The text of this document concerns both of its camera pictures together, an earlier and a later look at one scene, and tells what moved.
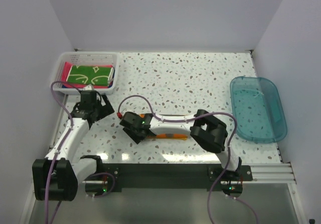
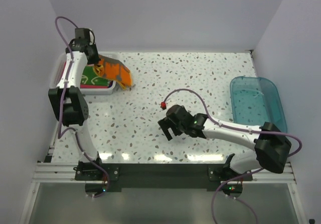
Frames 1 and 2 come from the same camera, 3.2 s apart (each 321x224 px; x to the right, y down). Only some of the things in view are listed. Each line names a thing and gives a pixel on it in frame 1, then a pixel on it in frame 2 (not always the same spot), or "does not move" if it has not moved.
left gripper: (106, 110) → (97, 58)
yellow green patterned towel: (96, 75) does not move
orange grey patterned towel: (173, 136) → (111, 68)
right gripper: (137, 138) → (165, 123)
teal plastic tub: (259, 112) does not move
